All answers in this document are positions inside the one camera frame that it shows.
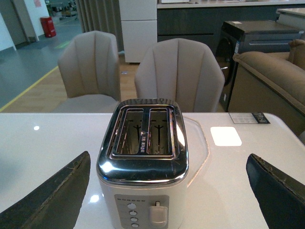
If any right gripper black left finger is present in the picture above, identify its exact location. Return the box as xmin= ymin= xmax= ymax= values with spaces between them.
xmin=0 ymin=151 xmax=91 ymax=229

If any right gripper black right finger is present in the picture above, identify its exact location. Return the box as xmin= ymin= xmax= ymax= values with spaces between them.
xmin=246 ymin=154 xmax=305 ymax=229

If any black label card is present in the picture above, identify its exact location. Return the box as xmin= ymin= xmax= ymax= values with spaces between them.
xmin=229 ymin=112 xmax=270 ymax=124

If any white chrome toaster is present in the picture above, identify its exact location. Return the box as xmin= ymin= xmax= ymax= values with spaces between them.
xmin=96 ymin=98 xmax=189 ymax=229

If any beige sofa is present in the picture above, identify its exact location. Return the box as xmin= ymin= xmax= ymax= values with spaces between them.
xmin=228 ymin=39 xmax=305 ymax=136

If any beige upholstered chair left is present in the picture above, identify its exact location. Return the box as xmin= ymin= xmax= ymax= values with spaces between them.
xmin=54 ymin=31 xmax=121 ymax=113

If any beige upholstered chair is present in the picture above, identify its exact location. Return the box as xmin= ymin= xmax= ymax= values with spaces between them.
xmin=54 ymin=31 xmax=121 ymax=113
xmin=134 ymin=38 xmax=224 ymax=113

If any beige upholstered chair right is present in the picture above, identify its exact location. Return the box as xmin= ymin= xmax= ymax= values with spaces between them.
xmin=134 ymin=38 xmax=224 ymax=113

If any black washing machine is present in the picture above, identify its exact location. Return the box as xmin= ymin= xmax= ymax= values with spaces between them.
xmin=215 ymin=21 xmax=304 ymax=111

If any dark grey kitchen counter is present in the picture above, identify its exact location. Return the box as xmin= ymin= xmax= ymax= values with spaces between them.
xmin=157 ymin=0 xmax=305 ymax=51

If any beige curtain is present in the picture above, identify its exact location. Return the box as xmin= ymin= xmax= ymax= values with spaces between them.
xmin=76 ymin=0 xmax=124 ymax=51

